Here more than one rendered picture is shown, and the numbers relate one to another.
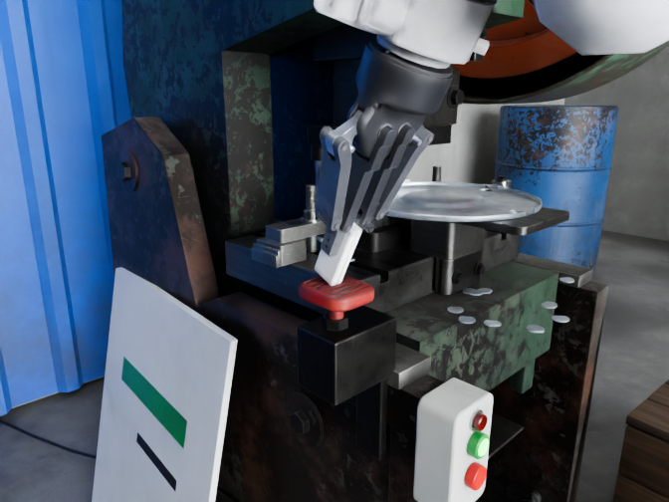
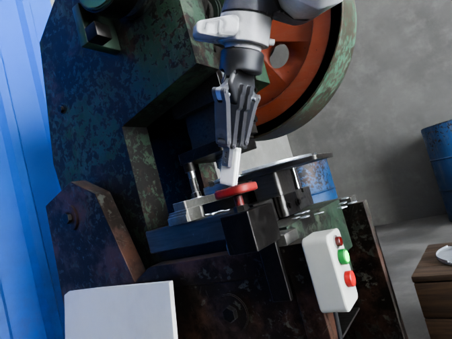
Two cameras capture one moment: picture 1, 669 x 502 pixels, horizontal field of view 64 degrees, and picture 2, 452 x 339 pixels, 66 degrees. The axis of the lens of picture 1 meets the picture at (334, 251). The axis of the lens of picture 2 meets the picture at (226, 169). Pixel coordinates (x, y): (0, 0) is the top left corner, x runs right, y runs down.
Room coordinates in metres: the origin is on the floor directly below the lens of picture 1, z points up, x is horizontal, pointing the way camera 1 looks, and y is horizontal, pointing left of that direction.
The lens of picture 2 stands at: (-0.10, 0.14, 0.73)
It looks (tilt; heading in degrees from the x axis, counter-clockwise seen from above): 5 degrees up; 347
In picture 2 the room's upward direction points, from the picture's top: 15 degrees counter-clockwise
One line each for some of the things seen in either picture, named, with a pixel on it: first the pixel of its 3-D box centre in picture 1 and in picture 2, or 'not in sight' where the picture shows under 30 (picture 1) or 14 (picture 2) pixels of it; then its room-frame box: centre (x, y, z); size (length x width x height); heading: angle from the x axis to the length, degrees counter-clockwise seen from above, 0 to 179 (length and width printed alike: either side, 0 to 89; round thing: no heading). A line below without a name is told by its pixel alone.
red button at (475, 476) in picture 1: (475, 476); (350, 278); (0.50, -0.15, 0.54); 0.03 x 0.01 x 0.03; 134
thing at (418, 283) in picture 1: (379, 249); (237, 216); (0.92, -0.08, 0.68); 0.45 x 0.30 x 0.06; 134
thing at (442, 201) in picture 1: (442, 198); (264, 169); (0.83, -0.17, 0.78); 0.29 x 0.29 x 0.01
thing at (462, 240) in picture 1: (466, 245); (286, 188); (0.79, -0.20, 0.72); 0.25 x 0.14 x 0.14; 44
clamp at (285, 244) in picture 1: (307, 219); (194, 198); (0.80, 0.04, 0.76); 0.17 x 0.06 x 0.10; 134
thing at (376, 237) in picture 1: (377, 224); (232, 201); (0.92, -0.08, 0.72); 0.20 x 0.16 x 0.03; 134
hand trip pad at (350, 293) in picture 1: (335, 318); (240, 206); (0.52, 0.00, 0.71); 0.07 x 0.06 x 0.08; 44
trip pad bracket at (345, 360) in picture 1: (347, 392); (259, 255); (0.54, -0.02, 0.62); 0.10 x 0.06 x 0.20; 134
